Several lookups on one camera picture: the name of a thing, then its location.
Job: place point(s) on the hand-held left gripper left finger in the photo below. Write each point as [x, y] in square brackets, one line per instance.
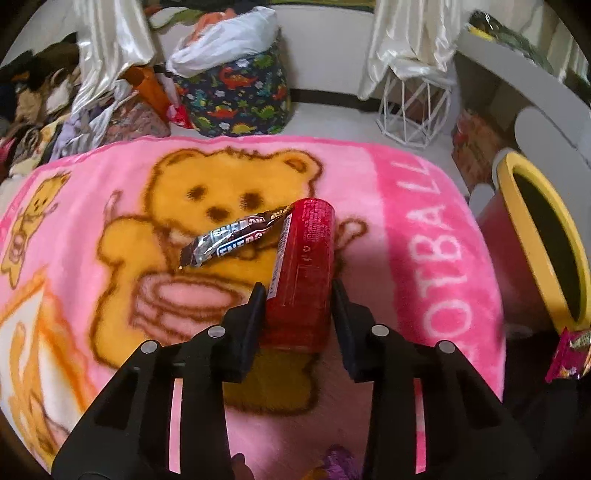
[251, 318]

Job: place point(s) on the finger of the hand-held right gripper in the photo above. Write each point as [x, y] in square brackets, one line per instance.
[568, 406]

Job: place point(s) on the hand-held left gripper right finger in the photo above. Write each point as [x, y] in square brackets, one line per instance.
[344, 323]

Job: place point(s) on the pink snack wrapper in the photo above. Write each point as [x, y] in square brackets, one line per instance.
[565, 357]

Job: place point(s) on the red cylindrical can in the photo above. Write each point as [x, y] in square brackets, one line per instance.
[300, 277]

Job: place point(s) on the yellow rimmed pink bin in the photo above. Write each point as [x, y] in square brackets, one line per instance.
[521, 207]

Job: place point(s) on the brown snack bar wrapper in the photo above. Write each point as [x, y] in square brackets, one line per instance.
[221, 240]

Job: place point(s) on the pink bear printed blanket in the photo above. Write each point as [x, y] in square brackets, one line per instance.
[415, 277]

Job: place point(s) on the purple wrapper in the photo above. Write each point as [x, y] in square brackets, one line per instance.
[339, 464]

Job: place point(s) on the red packet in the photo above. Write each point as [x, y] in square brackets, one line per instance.
[180, 117]

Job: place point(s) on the dinosaur print storage basket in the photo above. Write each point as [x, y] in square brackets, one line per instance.
[235, 101]

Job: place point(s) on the red printed cardboard box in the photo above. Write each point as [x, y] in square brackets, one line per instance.
[475, 143]

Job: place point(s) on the orange bag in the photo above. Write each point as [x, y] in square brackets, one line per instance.
[150, 92]

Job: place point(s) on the white chair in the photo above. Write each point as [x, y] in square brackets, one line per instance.
[549, 138]

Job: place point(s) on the white bag in basket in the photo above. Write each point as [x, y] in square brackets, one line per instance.
[221, 41]

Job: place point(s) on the cream satin curtain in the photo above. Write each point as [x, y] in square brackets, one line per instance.
[406, 37]
[111, 41]

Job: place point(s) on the white desk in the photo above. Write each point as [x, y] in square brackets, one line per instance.
[508, 69]

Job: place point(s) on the pile of clothes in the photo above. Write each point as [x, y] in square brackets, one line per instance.
[37, 92]

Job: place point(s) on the dark green bundle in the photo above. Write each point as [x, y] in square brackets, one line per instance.
[508, 37]

